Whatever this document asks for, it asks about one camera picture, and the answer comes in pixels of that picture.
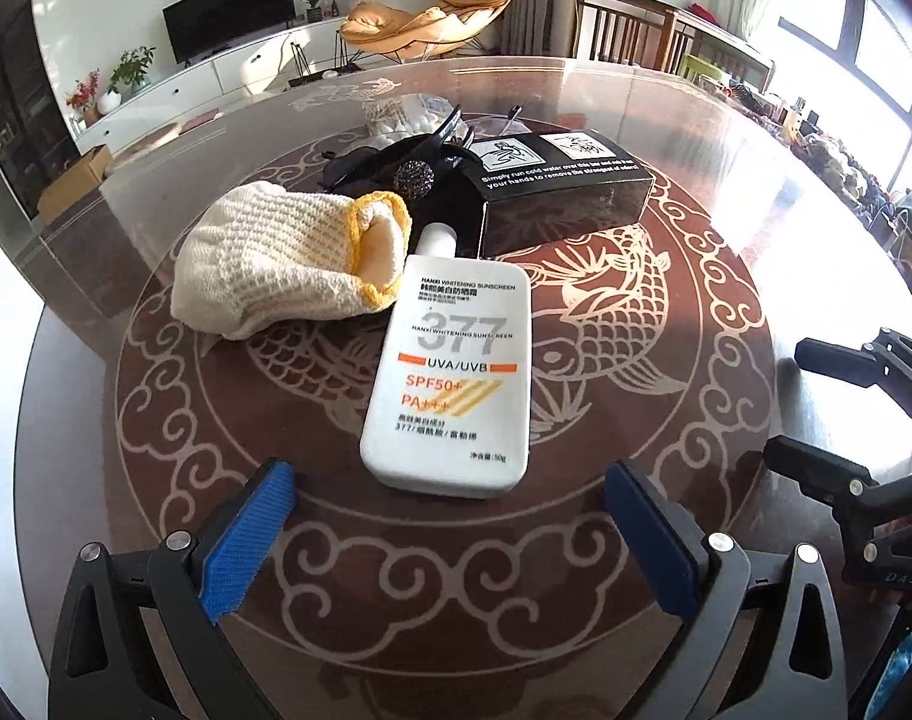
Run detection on black wire floor stand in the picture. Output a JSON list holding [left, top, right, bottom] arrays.
[[287, 41, 337, 87]]

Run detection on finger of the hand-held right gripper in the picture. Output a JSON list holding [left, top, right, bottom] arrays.
[[793, 326, 912, 428], [762, 435, 888, 511]]

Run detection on black television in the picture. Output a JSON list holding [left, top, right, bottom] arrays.
[[162, 0, 296, 65]]

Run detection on dark wooden chair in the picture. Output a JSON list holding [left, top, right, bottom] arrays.
[[574, 0, 776, 87]]

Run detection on green potted plant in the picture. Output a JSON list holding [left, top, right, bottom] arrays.
[[109, 45, 157, 95]]

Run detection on white television cabinet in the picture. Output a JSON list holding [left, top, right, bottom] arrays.
[[73, 15, 352, 158]]

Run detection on black rhinestone hair clip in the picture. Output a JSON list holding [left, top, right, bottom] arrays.
[[381, 109, 502, 241]]

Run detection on black printed box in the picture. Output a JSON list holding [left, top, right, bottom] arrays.
[[467, 127, 656, 260]]

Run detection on dark glass display cabinet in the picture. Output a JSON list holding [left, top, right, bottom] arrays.
[[0, 0, 74, 211]]

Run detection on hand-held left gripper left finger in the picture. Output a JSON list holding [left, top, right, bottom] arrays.
[[47, 457, 297, 720]]

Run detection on white sunscreen bottle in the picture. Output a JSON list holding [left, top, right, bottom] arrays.
[[358, 223, 533, 500]]

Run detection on cardboard box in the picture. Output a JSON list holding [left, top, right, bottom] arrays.
[[37, 144, 116, 222]]

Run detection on red flowers in vase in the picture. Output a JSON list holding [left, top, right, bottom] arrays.
[[66, 71, 101, 125]]

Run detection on yellow-cuffed white knitted glove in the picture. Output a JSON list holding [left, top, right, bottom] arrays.
[[169, 181, 413, 342]]

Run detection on clear plastic packet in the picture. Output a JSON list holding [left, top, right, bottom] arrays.
[[364, 96, 532, 142]]

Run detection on pile of assorted clutter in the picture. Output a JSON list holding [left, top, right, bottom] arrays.
[[718, 79, 912, 256]]

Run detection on orange lounge chair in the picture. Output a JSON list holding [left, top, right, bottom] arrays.
[[338, 0, 527, 65]]

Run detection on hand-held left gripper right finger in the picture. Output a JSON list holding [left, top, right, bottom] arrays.
[[604, 457, 869, 720]]

